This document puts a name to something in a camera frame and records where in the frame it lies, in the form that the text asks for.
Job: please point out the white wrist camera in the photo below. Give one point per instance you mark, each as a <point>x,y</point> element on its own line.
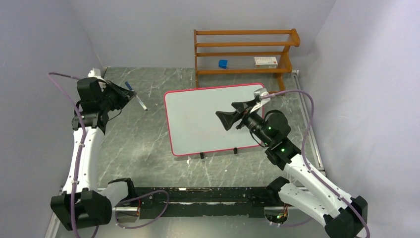
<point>96,73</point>
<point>262,97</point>

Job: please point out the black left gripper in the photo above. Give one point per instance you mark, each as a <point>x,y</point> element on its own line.
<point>123,99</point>

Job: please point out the orange wooden shelf rack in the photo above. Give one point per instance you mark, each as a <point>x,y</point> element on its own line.
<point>240,47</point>

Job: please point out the blue eraser on shelf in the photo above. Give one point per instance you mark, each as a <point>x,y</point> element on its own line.
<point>223,63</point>

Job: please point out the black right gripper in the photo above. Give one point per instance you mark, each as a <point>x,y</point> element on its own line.
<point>228,118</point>

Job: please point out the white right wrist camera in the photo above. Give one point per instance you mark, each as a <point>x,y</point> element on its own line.
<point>262,97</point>

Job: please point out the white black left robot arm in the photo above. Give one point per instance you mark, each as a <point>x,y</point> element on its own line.
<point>81,205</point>

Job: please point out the white blue whiteboard marker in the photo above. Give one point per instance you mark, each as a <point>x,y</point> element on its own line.
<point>136,96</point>

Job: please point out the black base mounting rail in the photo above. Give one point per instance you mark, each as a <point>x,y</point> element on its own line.
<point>204,201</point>

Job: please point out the pink framed whiteboard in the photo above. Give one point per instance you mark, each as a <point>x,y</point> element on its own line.
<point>194,127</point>

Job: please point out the white cardboard box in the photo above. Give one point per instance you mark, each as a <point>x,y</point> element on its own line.
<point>265,62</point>

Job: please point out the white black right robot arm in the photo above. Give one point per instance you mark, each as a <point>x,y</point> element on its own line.
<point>341,215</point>

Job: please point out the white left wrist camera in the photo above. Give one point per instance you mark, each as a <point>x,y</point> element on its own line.
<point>96,73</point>

